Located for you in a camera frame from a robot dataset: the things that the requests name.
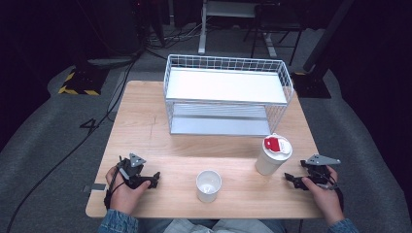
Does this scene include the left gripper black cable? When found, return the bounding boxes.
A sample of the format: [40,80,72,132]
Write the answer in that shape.
[103,157,126,210]

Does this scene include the white tumbler with red lid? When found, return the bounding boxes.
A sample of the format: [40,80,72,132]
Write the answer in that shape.
[254,132,293,177]

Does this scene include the black stand with base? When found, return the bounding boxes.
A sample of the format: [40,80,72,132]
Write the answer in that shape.
[291,0,357,100]

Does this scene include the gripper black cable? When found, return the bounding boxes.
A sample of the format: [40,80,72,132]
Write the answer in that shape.
[319,171,346,213]
[103,157,126,210]

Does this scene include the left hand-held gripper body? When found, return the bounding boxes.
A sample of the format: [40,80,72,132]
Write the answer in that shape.
[117,152,154,190]

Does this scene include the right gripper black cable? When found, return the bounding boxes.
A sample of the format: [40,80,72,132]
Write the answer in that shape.
[319,171,346,213]

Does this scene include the grey tape piece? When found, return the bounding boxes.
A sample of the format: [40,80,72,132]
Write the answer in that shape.
[83,183,108,194]

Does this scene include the white desk frame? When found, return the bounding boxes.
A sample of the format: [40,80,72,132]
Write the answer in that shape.
[197,0,280,60]

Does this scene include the black yellow striped stand base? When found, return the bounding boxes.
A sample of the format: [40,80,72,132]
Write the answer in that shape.
[57,65,110,97]

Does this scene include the person's left hand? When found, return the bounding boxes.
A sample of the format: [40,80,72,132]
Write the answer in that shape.
[105,165,153,216]

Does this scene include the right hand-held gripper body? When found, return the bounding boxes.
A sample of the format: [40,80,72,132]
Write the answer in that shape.
[301,153,342,190]

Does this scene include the black chair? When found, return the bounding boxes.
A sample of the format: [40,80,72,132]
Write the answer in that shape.
[242,2,307,67]

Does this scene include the small white cup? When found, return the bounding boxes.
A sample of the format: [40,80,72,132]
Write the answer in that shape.
[195,169,223,204]

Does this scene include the long black floor cable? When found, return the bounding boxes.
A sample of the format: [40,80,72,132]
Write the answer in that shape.
[5,54,141,233]

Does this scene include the white wire shelf rack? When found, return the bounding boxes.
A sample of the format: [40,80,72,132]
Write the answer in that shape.
[162,53,295,138]

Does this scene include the bundle of floor cables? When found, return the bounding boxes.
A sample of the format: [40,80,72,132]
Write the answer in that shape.
[144,21,208,51]

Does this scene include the person's right hand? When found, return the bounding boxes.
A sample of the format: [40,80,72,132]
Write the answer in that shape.
[300,165,346,227]

